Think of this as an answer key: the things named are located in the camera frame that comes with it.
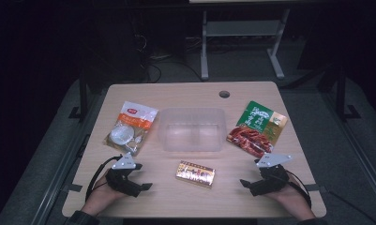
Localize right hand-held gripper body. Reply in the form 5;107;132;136
249;153;293;197

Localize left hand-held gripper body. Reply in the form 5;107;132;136
105;152;143;198

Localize green and red food packet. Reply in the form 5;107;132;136
226;100;289;158

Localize clear plastic container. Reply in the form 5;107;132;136
157;107;228;153

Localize person's left hand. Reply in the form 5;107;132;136
82;179;128;217

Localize person's right hand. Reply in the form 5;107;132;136
266;181;316;219

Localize white and orange snack packet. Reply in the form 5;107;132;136
102;100;159;157

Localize black metal stand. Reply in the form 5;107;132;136
68;71;90;121
335;67;362;121

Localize white metal stand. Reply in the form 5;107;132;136
200;8;292;81

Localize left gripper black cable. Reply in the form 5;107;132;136
85;155;123;201

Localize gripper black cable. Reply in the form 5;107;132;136
85;155;123;201
285;170;312;207

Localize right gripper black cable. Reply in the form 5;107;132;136
285;170;312;207

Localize thin black floor cable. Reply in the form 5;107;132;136
327;188;374;225

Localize black floor cables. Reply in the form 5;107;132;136
142;55;205;83

